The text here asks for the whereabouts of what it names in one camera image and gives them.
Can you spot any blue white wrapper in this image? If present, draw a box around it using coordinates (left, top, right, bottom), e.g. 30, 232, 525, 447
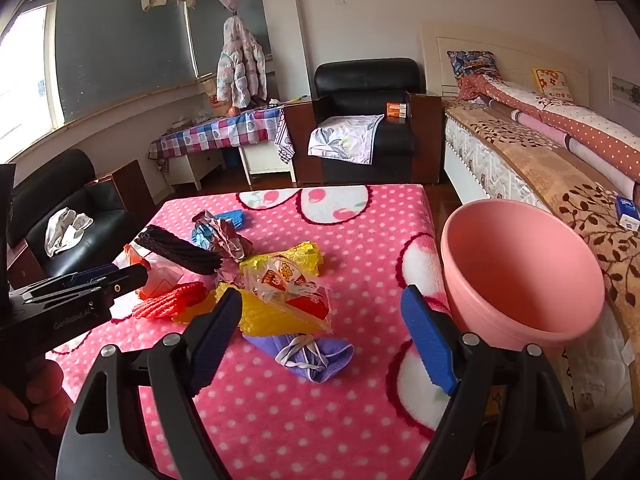
192, 217, 222, 252

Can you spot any bed with brown blanket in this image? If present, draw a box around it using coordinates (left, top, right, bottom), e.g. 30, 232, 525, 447
445, 97, 640, 361

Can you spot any pink plastic basin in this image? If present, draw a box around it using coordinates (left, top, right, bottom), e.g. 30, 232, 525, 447
440, 199, 607, 348

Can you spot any white low cabinet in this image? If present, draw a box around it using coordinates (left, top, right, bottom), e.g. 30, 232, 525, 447
172, 149, 227, 191

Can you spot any colourful cartoon pillow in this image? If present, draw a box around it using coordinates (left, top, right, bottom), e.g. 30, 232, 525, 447
446, 50, 501, 81

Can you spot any silver foil wrapper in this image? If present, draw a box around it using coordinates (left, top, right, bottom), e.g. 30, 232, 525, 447
194, 211, 257, 275

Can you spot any white wardrobe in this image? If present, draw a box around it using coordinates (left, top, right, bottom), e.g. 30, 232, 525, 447
590, 0, 640, 126

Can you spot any yellow flower pillow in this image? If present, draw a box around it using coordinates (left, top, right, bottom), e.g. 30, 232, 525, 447
531, 67, 575, 100

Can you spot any floral white cloth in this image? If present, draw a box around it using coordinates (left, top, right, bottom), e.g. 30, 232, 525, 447
307, 114, 385, 165

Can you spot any blue foam net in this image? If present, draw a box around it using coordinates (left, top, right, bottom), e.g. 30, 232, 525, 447
215, 208, 248, 231

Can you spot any checkered cloth white desk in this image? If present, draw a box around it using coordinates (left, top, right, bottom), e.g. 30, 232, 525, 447
149, 105, 286, 166

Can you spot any dotted floral quilt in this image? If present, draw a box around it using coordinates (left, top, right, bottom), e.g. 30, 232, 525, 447
457, 72, 640, 183

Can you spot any white table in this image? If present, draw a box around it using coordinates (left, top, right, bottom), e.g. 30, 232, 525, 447
237, 141, 297, 184

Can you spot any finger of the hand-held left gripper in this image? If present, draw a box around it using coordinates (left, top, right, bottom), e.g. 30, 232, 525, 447
65, 265, 123, 286
20, 263, 152, 311

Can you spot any black leather armchair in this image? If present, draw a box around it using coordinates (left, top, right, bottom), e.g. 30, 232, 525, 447
307, 57, 443, 185

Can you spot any brown paper bag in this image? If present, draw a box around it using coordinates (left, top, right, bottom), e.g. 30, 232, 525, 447
206, 77, 231, 117

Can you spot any orange white plastic bag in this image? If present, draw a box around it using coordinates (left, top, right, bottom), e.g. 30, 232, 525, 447
122, 242, 186, 301

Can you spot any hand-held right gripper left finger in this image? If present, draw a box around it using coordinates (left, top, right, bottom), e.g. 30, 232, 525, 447
59, 287, 244, 480

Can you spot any purple patterned white cloth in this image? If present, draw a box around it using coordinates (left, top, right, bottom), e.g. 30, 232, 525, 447
275, 109, 297, 164

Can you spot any black leather sofa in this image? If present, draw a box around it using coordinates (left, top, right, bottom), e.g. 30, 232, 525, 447
7, 149, 136, 281

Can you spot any red foam net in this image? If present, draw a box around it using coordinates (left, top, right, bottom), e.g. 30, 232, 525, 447
132, 281, 207, 322

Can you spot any pink polka dot blanket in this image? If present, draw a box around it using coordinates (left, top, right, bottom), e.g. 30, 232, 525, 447
45, 184, 476, 480

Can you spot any crumpled white cloth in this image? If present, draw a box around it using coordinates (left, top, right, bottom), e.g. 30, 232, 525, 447
45, 207, 95, 257

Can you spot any bright window pane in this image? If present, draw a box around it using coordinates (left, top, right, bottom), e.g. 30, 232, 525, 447
0, 4, 58, 161

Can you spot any clear red print snack wrapper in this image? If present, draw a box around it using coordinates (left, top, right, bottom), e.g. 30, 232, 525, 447
245, 255, 333, 333

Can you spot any brown wooden side cabinet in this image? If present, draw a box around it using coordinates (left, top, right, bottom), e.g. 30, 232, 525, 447
407, 92, 445, 184
87, 160, 156, 217
282, 97, 321, 183

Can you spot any person's left hand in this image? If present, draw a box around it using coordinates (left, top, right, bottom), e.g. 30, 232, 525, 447
0, 357, 76, 436

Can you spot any white bed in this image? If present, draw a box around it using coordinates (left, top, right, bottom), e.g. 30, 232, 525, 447
420, 20, 640, 436

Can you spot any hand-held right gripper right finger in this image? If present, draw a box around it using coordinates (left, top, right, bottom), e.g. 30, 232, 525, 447
400, 284, 586, 480

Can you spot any purple face mask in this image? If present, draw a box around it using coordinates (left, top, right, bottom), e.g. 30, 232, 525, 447
245, 332, 355, 386

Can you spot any pastel puffy jacket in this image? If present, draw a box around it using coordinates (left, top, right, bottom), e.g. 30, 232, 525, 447
216, 15, 267, 109

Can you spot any blue tissue pack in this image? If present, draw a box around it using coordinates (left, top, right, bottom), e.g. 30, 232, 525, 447
615, 196, 640, 232

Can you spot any black foam net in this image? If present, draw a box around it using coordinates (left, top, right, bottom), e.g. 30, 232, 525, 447
134, 225, 223, 276

